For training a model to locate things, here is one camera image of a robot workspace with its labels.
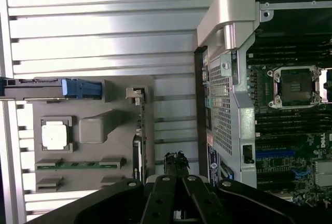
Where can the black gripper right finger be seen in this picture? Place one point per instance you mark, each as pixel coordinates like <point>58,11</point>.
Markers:
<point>197,198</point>

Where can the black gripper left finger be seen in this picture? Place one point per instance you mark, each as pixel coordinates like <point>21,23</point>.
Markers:
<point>160,198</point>

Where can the grey plastic parts rack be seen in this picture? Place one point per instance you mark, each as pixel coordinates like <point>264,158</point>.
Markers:
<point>116,130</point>

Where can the open black PC case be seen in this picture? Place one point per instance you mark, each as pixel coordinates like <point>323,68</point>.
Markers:
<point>225,120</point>

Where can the green RAM stick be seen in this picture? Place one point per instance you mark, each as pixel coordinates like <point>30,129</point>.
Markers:
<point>80,165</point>

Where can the blue expansion slot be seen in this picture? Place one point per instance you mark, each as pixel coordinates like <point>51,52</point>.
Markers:
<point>272,154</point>

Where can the green motherboard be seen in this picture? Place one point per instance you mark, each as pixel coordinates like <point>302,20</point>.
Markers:
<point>285,136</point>

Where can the silver CPU chip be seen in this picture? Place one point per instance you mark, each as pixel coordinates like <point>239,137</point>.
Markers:
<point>54,134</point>

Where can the small silver heatsink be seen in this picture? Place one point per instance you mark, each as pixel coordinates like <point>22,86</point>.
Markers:
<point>324,173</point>

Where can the CPU socket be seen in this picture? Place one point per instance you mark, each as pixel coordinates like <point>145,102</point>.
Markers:
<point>295,86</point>

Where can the hard disk with blue caddy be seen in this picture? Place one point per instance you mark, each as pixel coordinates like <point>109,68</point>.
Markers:
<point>39,89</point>

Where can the metal socket cover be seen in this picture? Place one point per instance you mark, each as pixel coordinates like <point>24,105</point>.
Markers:
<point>327,84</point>

